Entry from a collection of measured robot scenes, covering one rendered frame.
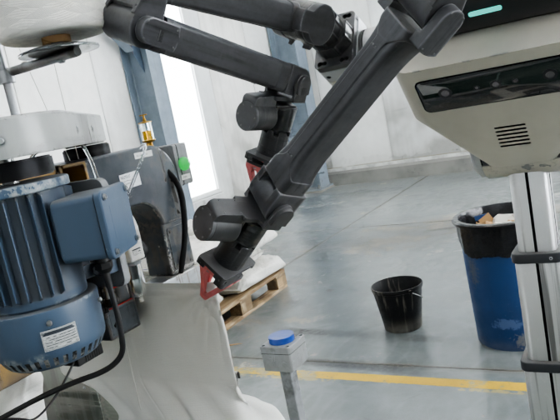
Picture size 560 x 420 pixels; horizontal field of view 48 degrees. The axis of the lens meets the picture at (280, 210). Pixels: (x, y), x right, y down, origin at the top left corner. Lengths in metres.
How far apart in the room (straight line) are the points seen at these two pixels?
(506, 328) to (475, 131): 2.03
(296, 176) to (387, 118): 8.55
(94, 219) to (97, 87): 6.13
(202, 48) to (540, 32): 0.59
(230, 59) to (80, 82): 5.71
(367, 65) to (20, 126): 0.46
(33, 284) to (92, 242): 0.09
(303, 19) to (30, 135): 0.56
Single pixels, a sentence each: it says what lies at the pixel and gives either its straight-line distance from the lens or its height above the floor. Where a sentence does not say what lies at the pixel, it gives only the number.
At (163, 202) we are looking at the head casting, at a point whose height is 1.22.
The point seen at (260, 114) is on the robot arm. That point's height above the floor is 1.36.
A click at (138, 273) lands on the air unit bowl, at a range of 1.19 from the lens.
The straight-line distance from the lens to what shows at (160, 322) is 1.27.
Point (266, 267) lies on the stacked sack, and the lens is 4.69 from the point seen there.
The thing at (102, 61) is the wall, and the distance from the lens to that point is 7.08.
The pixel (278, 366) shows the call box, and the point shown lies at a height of 0.79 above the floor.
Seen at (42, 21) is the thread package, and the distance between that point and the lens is 0.97.
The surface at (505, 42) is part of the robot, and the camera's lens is 1.25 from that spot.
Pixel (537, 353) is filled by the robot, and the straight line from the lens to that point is 1.59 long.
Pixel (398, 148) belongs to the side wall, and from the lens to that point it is 9.51.
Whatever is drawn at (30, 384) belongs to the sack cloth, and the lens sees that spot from 1.71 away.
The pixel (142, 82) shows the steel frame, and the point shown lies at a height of 1.90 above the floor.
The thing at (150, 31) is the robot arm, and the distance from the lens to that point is 0.96.
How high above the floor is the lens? 1.36
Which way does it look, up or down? 9 degrees down
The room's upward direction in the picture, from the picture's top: 11 degrees counter-clockwise
